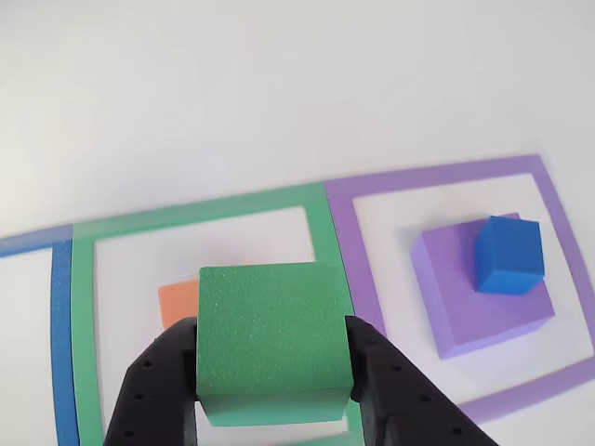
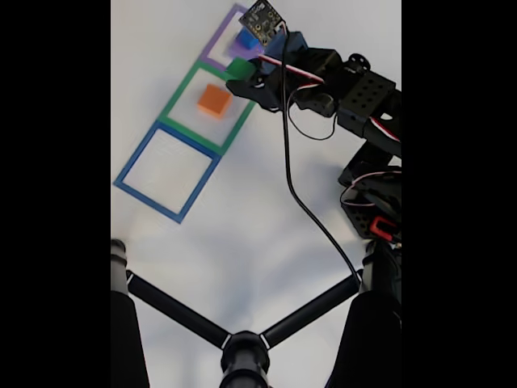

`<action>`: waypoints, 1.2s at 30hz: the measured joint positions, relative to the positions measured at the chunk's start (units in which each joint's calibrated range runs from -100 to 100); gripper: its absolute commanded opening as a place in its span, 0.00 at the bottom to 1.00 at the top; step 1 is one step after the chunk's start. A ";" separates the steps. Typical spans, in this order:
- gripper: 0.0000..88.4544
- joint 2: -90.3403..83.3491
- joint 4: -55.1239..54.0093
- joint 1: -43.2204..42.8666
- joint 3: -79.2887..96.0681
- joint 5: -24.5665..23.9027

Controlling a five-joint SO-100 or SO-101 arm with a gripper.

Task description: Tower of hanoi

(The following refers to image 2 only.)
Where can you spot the green block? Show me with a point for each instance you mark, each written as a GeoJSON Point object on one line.
{"type": "Point", "coordinates": [238, 68]}

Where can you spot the orange block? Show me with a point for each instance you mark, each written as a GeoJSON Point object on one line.
{"type": "Point", "coordinates": [214, 101]}

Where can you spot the large purple block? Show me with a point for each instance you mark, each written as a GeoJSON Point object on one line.
{"type": "Point", "coordinates": [246, 50]}

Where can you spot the small blue block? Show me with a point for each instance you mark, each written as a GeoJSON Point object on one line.
{"type": "Point", "coordinates": [246, 38]}

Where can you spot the red clamp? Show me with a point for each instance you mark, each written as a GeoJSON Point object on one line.
{"type": "Point", "coordinates": [379, 228]}

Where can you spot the black tripod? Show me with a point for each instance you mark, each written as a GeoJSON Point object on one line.
{"type": "Point", "coordinates": [244, 355]}

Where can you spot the purple square frame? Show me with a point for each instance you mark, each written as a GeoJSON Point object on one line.
{"type": "Point", "coordinates": [220, 33]}

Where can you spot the green square frame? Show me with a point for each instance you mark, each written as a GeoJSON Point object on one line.
{"type": "Point", "coordinates": [180, 91]}

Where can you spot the camera board with blue mount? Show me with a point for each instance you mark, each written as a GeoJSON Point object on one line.
{"type": "Point", "coordinates": [262, 20]}

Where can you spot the blue square frame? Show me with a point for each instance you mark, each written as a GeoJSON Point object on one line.
{"type": "Point", "coordinates": [138, 153]}

